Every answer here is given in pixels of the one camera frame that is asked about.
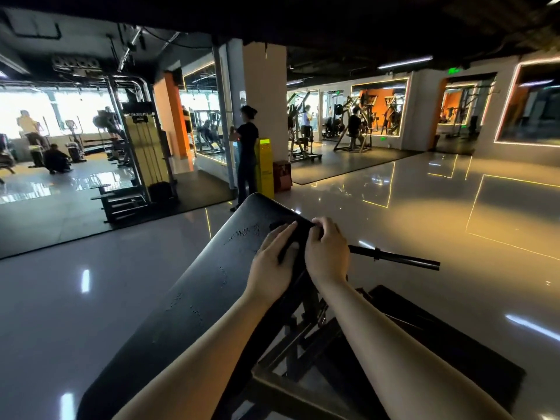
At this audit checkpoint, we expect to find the person's left hand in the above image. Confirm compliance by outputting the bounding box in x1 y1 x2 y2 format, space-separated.
243 220 301 305

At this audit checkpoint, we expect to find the person's right hand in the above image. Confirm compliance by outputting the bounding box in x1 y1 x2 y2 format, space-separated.
304 216 351 290

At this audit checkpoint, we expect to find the black cleaning cloth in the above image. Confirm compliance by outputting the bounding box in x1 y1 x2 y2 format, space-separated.
269 218 316 264

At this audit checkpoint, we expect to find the person's right forearm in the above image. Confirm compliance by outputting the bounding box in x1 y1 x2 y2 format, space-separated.
316 277 515 420

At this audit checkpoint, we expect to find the person's left forearm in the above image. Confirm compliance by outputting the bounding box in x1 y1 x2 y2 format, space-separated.
111 292 274 420

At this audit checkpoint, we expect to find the brown box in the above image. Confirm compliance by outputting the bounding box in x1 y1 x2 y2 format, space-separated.
273 160 293 193

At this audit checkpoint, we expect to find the black metal bar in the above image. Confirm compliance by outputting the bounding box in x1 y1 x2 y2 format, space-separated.
348 245 441 272

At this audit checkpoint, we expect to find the black padded bench pad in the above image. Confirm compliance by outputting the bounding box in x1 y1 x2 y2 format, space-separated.
76 193 316 420

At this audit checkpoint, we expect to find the yellow stand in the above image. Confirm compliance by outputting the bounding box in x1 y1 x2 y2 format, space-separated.
255 138 275 200

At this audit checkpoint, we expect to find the black plate-loaded gym machine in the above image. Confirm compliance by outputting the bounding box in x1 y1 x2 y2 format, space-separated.
286 92 323 163

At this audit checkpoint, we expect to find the black lever gym machine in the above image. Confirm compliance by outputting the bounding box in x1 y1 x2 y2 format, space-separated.
333 94 378 154

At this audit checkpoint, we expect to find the black rubber floor mat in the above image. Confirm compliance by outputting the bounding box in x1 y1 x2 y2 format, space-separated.
356 284 526 414

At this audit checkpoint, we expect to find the ceiling light tube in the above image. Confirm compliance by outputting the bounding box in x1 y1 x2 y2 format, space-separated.
377 55 434 71

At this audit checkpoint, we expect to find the elliptical trainer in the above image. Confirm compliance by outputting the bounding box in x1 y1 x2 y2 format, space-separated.
64 120 87 163

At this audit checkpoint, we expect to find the black metal bench frame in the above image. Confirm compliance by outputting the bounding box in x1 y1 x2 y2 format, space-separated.
212 267 390 420

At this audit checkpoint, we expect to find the wall mirror with lit frame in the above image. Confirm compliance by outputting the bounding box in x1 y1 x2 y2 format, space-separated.
493 57 560 148
350 77 410 138

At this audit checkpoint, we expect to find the cable machine with weight stack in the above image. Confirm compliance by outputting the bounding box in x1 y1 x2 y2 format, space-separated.
90 74 179 224

